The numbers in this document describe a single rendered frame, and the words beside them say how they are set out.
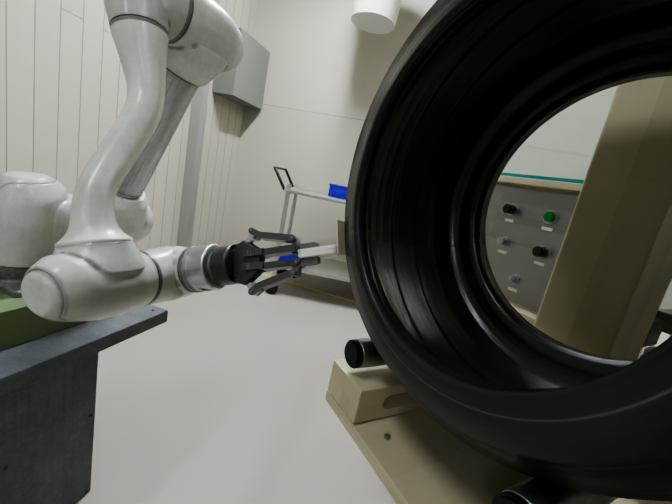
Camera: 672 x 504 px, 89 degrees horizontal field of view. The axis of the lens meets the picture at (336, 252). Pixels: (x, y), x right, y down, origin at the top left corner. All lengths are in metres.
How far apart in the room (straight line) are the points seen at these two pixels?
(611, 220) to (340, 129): 3.51
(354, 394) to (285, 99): 3.98
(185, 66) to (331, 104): 3.24
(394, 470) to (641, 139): 0.62
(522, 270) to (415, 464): 0.75
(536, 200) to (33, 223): 1.32
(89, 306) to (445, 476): 0.54
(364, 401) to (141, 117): 0.62
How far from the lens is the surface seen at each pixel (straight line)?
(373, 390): 0.56
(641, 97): 0.76
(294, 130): 4.22
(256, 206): 4.38
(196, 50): 0.94
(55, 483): 1.46
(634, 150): 0.74
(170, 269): 0.69
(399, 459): 0.56
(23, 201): 1.08
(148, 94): 0.78
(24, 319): 1.06
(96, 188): 0.65
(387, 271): 0.63
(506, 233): 1.20
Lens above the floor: 1.16
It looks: 12 degrees down
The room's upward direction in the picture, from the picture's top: 12 degrees clockwise
